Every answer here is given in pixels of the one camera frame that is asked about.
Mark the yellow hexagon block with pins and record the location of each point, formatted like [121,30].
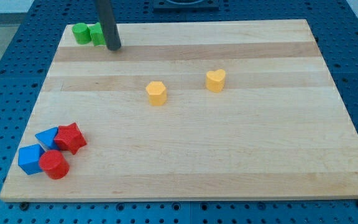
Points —
[157,93]

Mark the light wooden board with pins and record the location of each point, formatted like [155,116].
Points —
[278,130]

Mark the red cylinder block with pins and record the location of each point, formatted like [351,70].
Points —
[54,164]

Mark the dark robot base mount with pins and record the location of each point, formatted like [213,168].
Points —
[179,5]

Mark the blue triangle block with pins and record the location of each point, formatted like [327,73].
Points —
[46,138]

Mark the blue cube block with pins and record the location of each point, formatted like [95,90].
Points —
[28,158]

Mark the grey cylindrical robot arm rod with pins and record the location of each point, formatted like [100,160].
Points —
[105,11]

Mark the yellow heart block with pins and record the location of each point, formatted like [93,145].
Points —
[215,80]

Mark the red star block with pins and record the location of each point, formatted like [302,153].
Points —
[70,138]

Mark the green cylinder block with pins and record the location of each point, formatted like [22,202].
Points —
[81,33]

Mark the green angular block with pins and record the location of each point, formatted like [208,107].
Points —
[96,34]

